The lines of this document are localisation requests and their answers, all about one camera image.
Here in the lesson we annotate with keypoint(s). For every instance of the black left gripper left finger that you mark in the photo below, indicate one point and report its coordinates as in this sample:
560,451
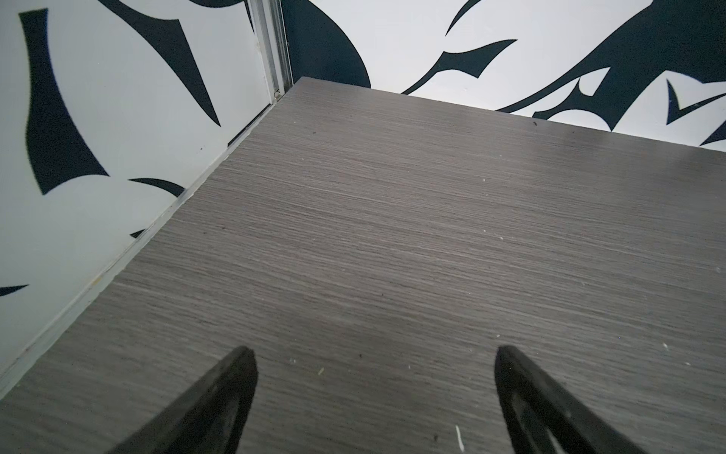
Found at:
209,417

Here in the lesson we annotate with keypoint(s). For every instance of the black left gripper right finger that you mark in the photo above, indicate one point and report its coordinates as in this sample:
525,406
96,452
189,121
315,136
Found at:
543,417

